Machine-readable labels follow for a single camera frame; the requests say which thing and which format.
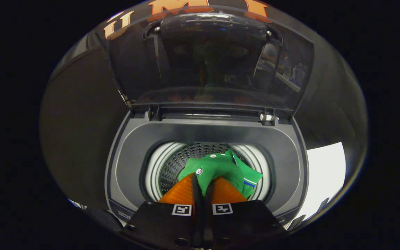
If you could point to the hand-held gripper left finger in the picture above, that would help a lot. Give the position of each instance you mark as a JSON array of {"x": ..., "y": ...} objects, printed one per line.
[{"x": 161, "y": 225}]

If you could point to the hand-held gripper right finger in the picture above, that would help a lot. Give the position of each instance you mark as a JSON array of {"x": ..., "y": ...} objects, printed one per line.
[{"x": 245, "y": 225}]

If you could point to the green polo shirt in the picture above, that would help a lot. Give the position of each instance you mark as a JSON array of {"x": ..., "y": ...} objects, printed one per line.
[{"x": 217, "y": 166}]

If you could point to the grey washing machine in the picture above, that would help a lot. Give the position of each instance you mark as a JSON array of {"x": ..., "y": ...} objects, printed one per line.
[{"x": 134, "y": 156}]

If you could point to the dark washing machine lid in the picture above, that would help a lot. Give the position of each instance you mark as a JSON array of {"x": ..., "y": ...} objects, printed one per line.
[{"x": 203, "y": 62}]

